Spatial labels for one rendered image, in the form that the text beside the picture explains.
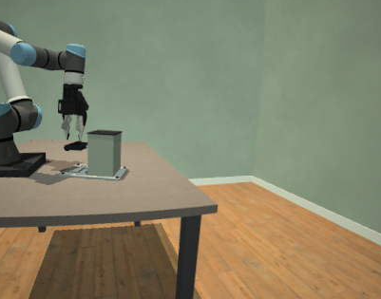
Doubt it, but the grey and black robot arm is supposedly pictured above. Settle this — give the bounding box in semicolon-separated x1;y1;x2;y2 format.
0;21;86;165

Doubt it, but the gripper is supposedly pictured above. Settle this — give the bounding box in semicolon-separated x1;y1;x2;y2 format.
58;84;87;140

